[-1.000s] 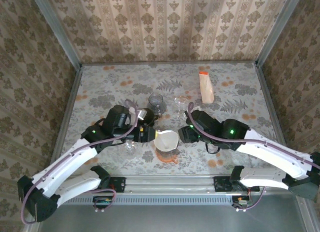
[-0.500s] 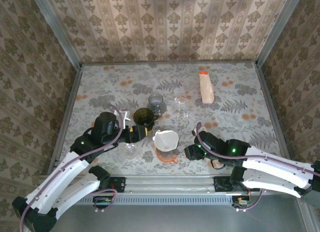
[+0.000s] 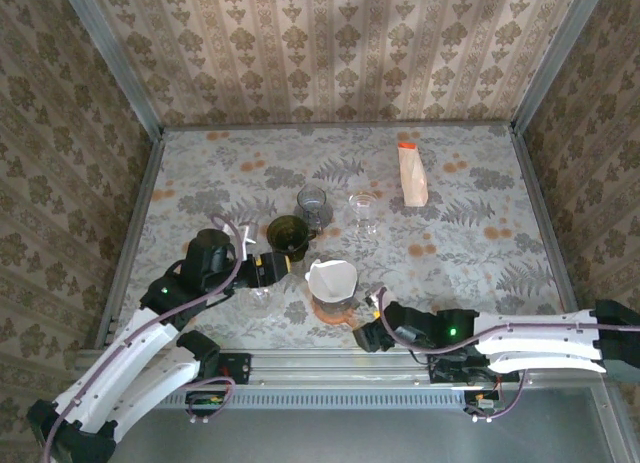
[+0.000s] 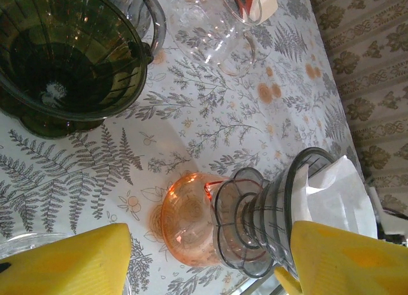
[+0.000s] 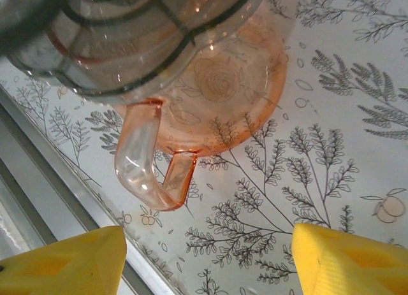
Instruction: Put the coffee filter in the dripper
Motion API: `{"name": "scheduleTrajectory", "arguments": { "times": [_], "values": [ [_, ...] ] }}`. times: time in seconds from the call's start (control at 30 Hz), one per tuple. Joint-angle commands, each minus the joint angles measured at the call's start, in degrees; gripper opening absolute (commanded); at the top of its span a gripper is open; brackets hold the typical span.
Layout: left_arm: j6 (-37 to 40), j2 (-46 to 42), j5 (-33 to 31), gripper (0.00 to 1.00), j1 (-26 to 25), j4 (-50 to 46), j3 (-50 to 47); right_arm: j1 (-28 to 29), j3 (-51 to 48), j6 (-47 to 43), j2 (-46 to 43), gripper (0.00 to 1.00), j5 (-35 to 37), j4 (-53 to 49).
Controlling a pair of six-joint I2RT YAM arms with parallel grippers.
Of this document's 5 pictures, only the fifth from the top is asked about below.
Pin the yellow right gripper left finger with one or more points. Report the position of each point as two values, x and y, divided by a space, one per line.
63 269

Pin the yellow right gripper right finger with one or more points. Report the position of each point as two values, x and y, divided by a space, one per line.
350 269

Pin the grey transparent coffee dripper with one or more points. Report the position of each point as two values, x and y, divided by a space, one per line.
127 37

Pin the pink transparent coffee dripper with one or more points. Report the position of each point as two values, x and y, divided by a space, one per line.
223 116

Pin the floral tablecloth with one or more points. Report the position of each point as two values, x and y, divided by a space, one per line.
318 148

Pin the aluminium frame rail with mounts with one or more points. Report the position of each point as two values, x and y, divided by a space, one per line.
48 180

